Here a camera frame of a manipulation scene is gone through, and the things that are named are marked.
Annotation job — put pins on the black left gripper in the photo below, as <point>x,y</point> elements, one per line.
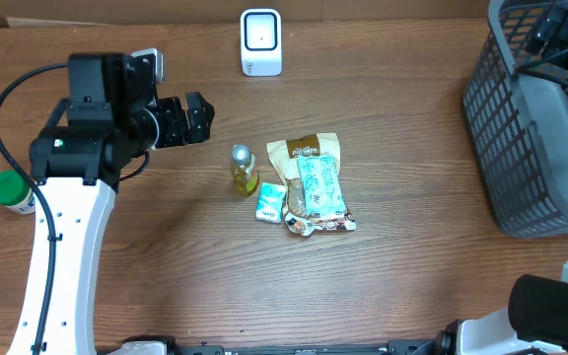
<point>176,132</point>

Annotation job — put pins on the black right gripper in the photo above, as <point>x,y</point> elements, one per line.
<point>567,28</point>

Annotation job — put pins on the yellow liquid bottle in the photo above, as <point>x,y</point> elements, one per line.
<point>244,170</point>

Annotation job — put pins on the small white teal box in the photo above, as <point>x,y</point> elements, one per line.
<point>270,203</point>

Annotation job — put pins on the brown beige snack pouch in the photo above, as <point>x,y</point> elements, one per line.
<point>283,156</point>

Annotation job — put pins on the teal snack package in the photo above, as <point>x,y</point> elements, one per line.
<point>322,192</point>

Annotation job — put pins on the green lid white jar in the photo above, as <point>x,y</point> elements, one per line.
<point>15,193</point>

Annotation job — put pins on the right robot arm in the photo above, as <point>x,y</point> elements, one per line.
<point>535,321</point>

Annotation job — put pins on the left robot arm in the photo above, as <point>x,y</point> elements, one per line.
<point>111,116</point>

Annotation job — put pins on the white barcode scanner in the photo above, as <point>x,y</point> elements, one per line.
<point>261,42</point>

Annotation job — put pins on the grey plastic basket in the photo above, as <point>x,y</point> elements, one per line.
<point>515,108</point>

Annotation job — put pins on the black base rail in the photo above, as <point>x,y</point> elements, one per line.
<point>150,344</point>

